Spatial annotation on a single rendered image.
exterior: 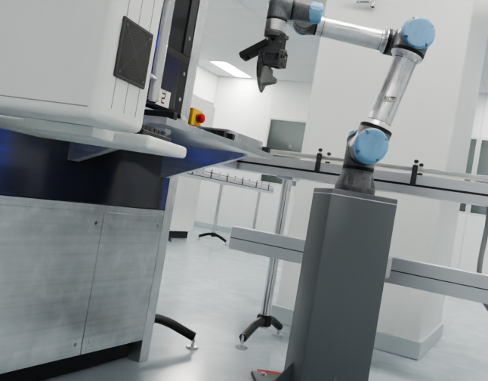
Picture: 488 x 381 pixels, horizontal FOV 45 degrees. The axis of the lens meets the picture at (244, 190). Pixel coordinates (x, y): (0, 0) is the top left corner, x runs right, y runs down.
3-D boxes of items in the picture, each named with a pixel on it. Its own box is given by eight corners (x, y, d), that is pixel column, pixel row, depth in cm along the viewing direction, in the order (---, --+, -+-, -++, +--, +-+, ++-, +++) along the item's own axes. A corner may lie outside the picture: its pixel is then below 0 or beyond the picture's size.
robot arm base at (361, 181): (366, 196, 229) (370, 171, 229) (380, 196, 214) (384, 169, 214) (328, 189, 227) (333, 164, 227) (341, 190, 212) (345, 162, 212)
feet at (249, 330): (230, 347, 276) (236, 317, 276) (273, 333, 320) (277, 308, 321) (245, 351, 272) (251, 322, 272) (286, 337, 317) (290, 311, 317)
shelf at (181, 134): (34, 109, 176) (35, 103, 176) (165, 145, 238) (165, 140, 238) (165, 124, 154) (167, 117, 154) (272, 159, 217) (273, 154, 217)
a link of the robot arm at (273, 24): (262, 17, 207) (271, 26, 214) (260, 30, 207) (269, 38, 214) (281, 18, 203) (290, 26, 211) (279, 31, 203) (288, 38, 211)
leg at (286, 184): (251, 326, 294) (276, 175, 295) (258, 323, 302) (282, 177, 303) (267, 330, 290) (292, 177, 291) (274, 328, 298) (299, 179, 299)
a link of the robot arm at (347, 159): (371, 170, 227) (376, 135, 227) (378, 168, 213) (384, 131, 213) (340, 165, 227) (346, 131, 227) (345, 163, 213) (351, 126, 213)
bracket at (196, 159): (159, 176, 224) (165, 143, 224) (164, 177, 227) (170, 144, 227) (238, 189, 209) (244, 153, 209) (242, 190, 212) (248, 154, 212)
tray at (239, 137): (143, 130, 206) (145, 120, 206) (183, 141, 229) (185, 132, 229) (227, 140, 190) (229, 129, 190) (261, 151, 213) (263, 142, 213)
